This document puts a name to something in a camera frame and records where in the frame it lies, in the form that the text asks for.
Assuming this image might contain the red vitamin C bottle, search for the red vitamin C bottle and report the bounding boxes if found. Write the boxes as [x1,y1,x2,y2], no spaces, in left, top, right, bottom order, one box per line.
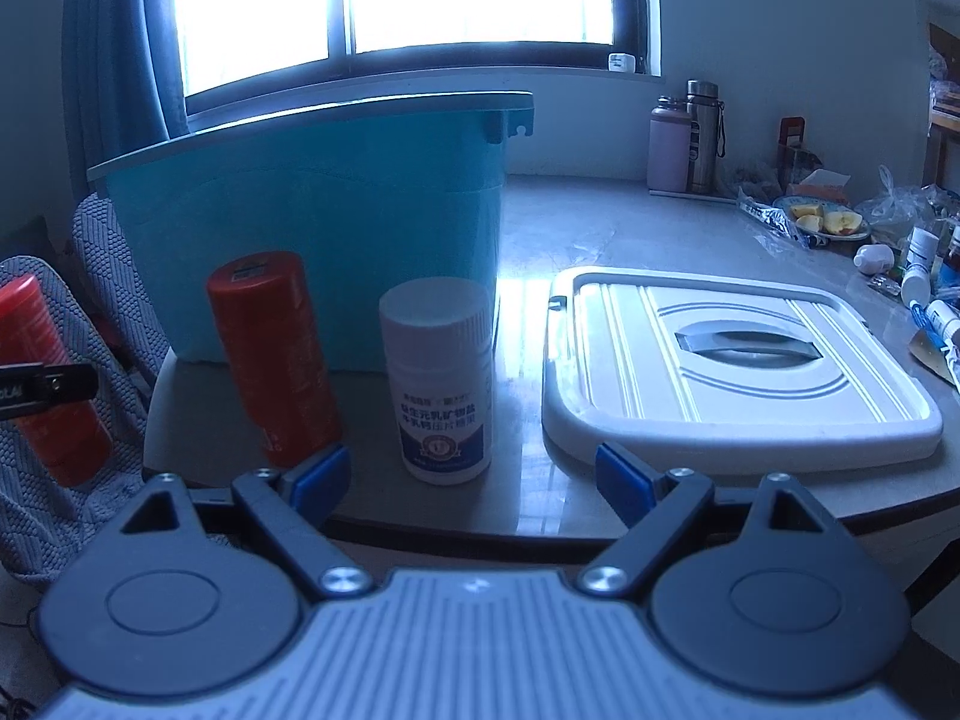
[2,275,112,488]

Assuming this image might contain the white storage bin lid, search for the white storage bin lid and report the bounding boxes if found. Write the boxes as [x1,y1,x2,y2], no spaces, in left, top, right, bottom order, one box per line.
[542,268,944,476]

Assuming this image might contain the red cylindrical bottle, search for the red cylindrical bottle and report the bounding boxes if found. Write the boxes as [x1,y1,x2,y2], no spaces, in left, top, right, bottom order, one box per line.
[206,250,342,468]

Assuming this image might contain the white supplement bottle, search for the white supplement bottle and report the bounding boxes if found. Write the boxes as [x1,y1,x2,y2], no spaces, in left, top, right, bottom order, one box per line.
[379,277,493,486]

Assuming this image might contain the teal plastic storage bin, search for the teal plastic storage bin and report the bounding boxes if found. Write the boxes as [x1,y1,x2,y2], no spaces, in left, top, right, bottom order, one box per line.
[88,91,534,372]

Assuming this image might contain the grey quilted sofa cover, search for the grey quilted sofa cover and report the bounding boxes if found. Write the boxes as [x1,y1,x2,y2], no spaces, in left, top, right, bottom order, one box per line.
[2,193,169,592]

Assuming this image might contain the silver foil snack package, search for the silver foil snack package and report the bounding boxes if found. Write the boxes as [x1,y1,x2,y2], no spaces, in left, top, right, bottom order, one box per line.
[736,192,828,249]

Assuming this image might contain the blue curtain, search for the blue curtain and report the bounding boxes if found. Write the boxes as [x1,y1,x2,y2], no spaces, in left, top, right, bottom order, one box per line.
[62,0,189,200]

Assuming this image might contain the small white round bottle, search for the small white round bottle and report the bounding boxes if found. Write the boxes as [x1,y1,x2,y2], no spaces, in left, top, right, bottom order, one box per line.
[853,244,896,277]

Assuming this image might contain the plate of apple slices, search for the plate of apple slices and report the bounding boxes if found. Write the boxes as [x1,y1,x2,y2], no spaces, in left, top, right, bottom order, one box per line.
[775,197,871,242]

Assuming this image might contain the white bottle with blue label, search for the white bottle with blue label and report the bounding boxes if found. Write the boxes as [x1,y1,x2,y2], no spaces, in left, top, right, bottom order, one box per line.
[905,226,939,278]

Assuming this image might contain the pink water bottle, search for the pink water bottle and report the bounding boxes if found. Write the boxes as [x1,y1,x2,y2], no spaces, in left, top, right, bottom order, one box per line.
[647,96,692,192]

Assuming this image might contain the clear plastic bag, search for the clear plastic bag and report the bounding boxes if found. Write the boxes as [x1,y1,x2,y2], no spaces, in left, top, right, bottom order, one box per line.
[854,164,958,250]

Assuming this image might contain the dark red box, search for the dark red box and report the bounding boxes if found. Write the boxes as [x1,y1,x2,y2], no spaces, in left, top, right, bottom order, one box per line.
[776,115,805,187]

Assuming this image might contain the steel thermos flask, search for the steel thermos flask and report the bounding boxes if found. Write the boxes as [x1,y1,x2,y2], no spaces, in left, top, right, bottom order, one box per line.
[686,78,726,195]

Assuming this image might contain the small white box on sill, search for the small white box on sill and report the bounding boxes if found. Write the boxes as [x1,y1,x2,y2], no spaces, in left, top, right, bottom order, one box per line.
[607,52,638,75]

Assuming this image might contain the window with dark frame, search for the window with dark frame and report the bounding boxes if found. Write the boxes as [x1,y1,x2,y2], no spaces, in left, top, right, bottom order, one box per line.
[174,0,658,117]

